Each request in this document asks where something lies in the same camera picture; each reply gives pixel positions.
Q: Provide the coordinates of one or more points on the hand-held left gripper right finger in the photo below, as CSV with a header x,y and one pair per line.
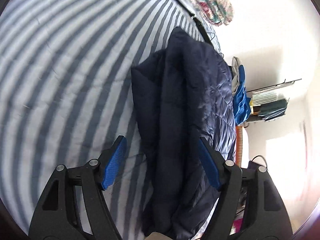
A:
x,y
208,165

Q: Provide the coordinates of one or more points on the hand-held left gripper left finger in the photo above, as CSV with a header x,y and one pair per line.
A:
x,y
115,165

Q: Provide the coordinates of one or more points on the navy puffer jacket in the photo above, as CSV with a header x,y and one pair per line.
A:
x,y
180,105

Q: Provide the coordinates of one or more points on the hanging dark clothes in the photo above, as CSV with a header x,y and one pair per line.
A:
x,y
272,110

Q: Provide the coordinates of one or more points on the black metal clothes rack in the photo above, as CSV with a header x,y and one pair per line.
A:
x,y
275,84

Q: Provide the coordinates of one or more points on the black clothes hanger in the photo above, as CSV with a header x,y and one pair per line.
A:
x,y
202,28

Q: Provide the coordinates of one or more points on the blue jacket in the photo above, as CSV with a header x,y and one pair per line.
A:
x,y
241,100

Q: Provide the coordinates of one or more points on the striped bed sheet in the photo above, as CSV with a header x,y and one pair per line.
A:
x,y
62,67

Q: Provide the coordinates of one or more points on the folded floral quilt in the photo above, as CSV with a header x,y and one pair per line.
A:
x,y
212,0

